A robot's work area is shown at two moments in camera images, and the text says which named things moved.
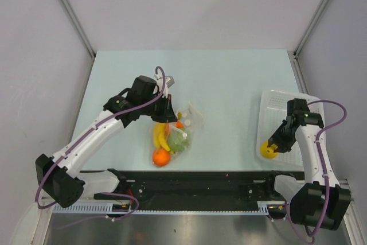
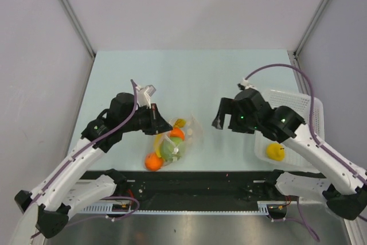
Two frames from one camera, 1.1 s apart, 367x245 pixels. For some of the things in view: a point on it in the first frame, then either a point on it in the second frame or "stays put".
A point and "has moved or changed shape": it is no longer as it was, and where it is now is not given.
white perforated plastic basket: (273, 110) stays put
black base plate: (202, 187) stays put
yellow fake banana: (160, 138) has moved or changed shape
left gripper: (167, 115) -> (157, 123)
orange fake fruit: (161, 157) -> (152, 162)
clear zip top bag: (170, 140) has moved or changed shape
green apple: (178, 140) -> (171, 150)
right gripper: (282, 146) -> (228, 106)
